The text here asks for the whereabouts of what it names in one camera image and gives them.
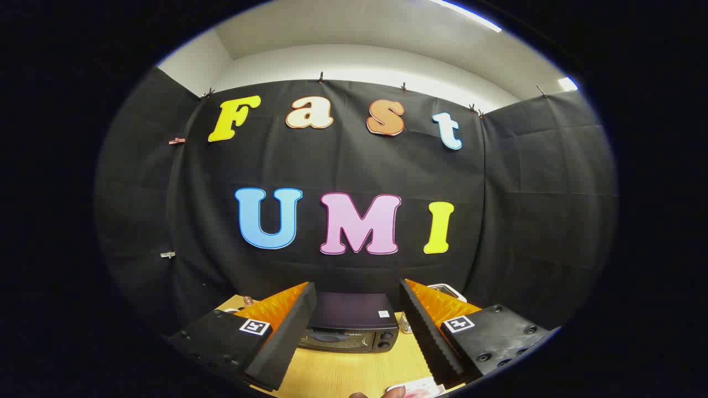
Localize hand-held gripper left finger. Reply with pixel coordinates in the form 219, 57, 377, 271
165, 282, 317, 392

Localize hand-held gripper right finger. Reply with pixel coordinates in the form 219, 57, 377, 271
399, 279, 560, 389

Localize white tray of red food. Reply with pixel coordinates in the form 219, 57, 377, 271
386, 377, 446, 398

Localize black toaster oven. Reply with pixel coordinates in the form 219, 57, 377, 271
298, 292, 400, 354

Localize white toaster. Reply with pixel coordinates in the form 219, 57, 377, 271
429, 283, 467, 303

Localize row of black cloth clips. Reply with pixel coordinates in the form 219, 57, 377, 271
204, 71, 548, 119

